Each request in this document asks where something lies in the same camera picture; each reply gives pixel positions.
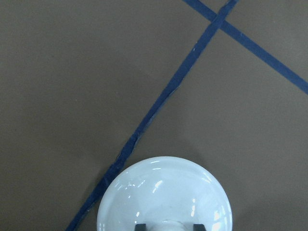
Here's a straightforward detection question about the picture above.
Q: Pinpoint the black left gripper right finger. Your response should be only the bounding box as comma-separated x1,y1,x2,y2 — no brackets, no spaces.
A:
193,224,205,231

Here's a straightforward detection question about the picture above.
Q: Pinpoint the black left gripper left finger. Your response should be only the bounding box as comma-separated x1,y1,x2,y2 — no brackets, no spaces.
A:
134,223,147,231

